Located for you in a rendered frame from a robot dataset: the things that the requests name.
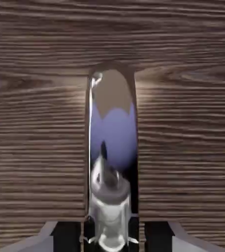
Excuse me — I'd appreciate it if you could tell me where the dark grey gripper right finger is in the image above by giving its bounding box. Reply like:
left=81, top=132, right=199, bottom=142
left=143, top=220, right=225, bottom=252

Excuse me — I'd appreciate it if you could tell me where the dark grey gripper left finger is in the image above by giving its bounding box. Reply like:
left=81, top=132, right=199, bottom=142
left=0, top=220, right=82, bottom=252

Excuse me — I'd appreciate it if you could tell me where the curved shiny metal handle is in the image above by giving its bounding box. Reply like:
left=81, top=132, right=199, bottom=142
left=84, top=62, right=140, bottom=252

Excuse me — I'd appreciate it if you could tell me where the dark wood cabinet door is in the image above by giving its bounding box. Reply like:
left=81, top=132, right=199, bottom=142
left=0, top=0, right=225, bottom=252

